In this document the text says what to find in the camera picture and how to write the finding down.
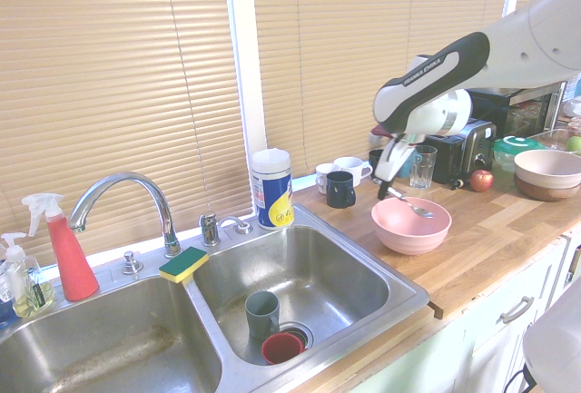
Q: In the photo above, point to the black mug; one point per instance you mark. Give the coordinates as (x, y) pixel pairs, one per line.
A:
(374, 161)

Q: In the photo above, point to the white wipes canister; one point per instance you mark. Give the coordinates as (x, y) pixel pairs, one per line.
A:
(272, 193)

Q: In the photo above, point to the small white mug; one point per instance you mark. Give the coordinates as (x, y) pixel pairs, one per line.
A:
(323, 173)

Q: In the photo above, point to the clear soap pump bottle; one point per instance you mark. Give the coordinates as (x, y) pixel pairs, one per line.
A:
(32, 295)

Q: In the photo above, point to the chrome curved sink spout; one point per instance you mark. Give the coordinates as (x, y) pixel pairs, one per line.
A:
(240, 226)

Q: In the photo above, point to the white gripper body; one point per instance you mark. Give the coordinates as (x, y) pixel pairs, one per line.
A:
(394, 161)

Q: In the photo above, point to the clear drinking glass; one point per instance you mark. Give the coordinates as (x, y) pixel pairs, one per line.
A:
(423, 170)

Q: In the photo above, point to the red spray bottle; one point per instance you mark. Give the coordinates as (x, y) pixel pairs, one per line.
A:
(72, 266)

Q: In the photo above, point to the green lidded food container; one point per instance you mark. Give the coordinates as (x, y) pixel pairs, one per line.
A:
(517, 145)

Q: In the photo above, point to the chrome gooseneck faucet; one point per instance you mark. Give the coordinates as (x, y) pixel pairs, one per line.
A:
(136, 180)

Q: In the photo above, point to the pink bowl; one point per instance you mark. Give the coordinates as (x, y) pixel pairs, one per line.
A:
(408, 234)

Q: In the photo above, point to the black steel toaster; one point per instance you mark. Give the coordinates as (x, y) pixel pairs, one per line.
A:
(472, 148)

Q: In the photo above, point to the green apple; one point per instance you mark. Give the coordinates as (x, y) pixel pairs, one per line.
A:
(574, 144)

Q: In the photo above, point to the wide white mug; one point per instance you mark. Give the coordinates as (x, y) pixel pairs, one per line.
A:
(356, 168)

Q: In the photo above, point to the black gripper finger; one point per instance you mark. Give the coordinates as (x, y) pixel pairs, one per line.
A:
(377, 181)
(384, 192)

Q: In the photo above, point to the white rounded plastic housing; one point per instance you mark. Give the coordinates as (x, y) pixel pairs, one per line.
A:
(556, 343)

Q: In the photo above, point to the navy blue mug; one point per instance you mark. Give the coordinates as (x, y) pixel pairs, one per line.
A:
(339, 191)

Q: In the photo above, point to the red apple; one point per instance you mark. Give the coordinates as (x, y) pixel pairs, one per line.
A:
(482, 180)

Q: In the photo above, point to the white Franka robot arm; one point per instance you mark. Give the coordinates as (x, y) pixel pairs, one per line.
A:
(535, 34)

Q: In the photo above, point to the metal sink drain strainer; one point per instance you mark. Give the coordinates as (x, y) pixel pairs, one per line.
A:
(305, 332)

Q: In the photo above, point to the stainless steel double sink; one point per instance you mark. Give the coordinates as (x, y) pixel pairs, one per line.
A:
(318, 275)

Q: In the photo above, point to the teal mug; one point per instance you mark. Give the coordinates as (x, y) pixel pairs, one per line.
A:
(405, 168)

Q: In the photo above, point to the black microwave oven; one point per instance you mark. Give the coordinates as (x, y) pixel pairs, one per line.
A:
(522, 109)

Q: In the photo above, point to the wide beige window blind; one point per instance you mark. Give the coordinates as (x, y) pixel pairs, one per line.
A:
(104, 93)
(340, 48)

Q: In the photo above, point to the metal spoon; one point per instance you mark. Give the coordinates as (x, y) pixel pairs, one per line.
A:
(415, 208)

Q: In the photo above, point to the grey mug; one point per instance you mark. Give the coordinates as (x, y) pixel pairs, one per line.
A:
(259, 313)

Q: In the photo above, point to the brown wooden bowl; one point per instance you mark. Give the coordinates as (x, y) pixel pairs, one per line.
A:
(544, 193)

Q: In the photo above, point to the yellow green sponge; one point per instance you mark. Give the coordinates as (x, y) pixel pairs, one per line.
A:
(181, 266)

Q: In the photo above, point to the chrome sink knob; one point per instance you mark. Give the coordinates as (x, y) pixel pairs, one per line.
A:
(132, 263)

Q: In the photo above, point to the beige bowl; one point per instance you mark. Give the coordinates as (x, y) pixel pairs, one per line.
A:
(549, 168)

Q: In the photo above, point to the red mug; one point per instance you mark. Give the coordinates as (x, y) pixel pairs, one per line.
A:
(279, 350)

